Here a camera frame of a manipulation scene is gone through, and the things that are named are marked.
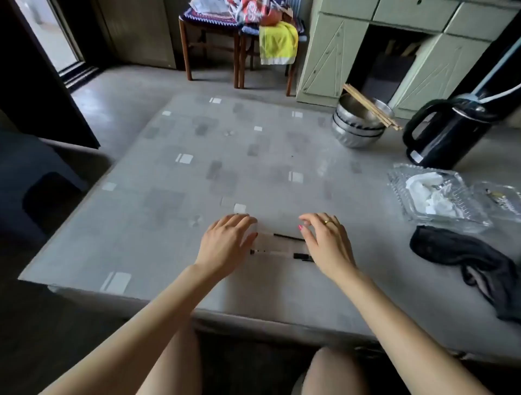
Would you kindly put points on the person's left hand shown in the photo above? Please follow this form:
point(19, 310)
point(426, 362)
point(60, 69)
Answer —
point(226, 248)

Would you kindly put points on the person's right hand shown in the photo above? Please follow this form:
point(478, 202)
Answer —
point(329, 248)

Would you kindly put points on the clear pen with black grip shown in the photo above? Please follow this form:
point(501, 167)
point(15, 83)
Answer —
point(303, 256)

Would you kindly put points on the person's right forearm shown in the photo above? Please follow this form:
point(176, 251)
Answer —
point(399, 337)

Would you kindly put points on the person's left forearm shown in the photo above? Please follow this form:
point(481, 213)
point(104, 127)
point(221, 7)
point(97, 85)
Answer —
point(142, 337)

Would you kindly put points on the thin black pen refill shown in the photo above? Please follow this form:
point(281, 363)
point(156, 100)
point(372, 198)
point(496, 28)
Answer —
point(289, 237)

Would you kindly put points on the person's right leg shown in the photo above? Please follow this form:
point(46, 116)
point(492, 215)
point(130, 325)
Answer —
point(333, 374)

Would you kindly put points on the person's leg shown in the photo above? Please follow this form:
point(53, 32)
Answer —
point(179, 366)
point(333, 374)

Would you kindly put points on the person's left leg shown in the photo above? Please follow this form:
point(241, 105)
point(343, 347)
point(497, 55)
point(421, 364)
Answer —
point(179, 366)

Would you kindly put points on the large clear glass dish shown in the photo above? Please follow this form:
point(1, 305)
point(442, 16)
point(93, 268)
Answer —
point(397, 183)

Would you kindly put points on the stainless steel bowl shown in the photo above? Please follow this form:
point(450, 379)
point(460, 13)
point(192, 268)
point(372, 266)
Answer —
point(354, 140)
point(354, 110)
point(358, 129)

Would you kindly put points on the crumpled white tissue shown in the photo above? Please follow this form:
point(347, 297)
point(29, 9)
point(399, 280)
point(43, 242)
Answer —
point(431, 199)

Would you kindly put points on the black cloth garment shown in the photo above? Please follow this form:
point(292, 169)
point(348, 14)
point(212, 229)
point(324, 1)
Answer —
point(456, 248)

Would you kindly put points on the bundle of wooden chopsticks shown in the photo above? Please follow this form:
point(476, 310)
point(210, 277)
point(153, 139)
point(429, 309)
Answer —
point(370, 106)

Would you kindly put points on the black electric kettle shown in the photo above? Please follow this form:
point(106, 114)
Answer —
point(447, 138)

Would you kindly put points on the small clear glass dish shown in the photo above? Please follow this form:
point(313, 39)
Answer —
point(488, 211)

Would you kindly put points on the small metal trinket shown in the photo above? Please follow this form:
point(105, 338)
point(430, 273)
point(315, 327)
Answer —
point(496, 197)

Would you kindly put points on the wooden chair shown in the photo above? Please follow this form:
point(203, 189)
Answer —
point(242, 61)
point(185, 49)

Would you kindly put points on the pale green wooden cabinet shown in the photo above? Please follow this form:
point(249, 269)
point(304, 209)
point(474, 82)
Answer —
point(333, 53)

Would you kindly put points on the yellow towel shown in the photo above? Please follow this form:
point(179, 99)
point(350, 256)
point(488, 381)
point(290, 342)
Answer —
point(279, 44)

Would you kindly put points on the dark blue plastic stool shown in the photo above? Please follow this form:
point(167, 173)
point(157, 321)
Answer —
point(24, 171)

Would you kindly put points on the green panel door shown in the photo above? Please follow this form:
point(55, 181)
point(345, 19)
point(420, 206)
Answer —
point(134, 32)

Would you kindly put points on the colourful clothes pile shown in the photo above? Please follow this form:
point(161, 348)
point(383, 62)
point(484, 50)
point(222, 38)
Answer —
point(252, 10)

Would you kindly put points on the white plastic bag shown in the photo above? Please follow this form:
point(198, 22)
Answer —
point(207, 6)

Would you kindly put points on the light blue garment steamer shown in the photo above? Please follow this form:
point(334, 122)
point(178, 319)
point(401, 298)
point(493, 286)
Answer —
point(494, 69)

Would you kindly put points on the tall black cabinet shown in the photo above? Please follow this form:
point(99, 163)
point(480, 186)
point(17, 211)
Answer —
point(480, 53)

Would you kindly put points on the dark open door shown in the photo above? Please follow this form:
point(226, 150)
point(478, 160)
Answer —
point(32, 81)

